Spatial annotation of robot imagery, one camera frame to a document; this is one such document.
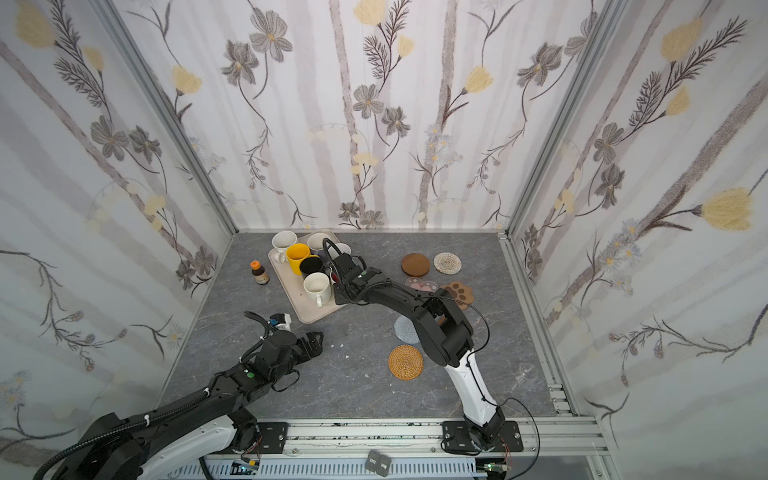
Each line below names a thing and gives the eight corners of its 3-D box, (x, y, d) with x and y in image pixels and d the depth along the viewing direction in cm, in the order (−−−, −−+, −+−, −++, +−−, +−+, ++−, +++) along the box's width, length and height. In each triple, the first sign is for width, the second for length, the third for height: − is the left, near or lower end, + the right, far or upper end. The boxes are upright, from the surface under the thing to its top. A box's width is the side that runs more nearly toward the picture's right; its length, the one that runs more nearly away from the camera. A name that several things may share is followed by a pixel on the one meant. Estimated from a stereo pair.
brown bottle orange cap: (256, 284, 106) (247, 269, 99) (260, 275, 108) (251, 260, 101) (267, 284, 106) (259, 269, 99) (270, 275, 108) (262, 260, 101)
